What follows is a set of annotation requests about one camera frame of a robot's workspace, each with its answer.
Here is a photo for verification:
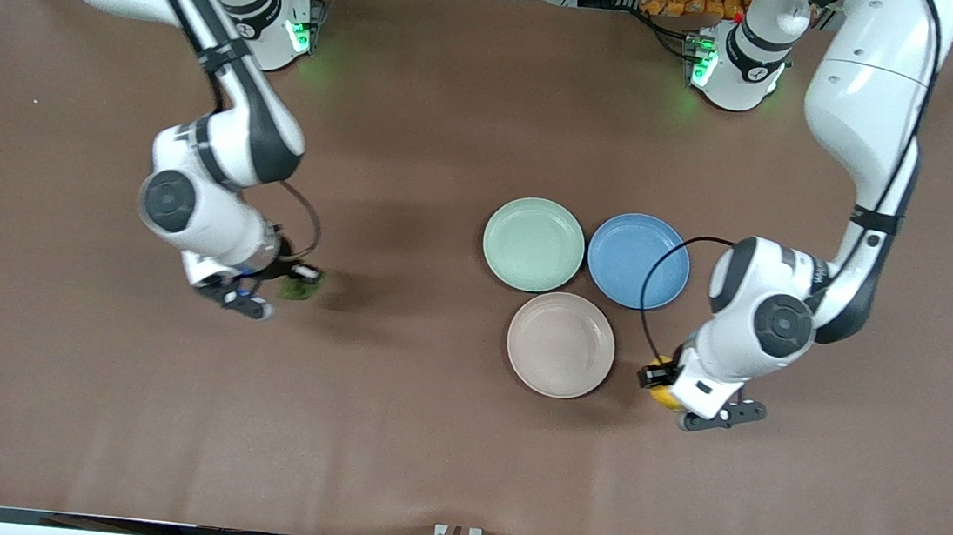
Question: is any light green plate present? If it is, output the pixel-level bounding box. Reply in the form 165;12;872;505
478;192;590;298

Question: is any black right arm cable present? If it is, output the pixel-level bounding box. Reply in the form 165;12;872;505
270;179;329;269

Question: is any beige plate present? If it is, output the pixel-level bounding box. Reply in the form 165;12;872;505
502;288;621;404

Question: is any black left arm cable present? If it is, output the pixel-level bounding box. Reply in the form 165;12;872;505
632;230;739;378

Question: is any blue plate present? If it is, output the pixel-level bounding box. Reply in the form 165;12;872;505
582;209;695;315

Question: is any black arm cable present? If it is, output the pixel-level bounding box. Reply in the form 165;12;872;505
270;179;329;269
632;230;739;378

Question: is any yellow lemon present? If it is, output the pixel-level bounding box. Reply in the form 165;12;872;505
647;353;689;411

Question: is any green lettuce leaf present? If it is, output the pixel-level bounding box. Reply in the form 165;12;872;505
277;273;327;305

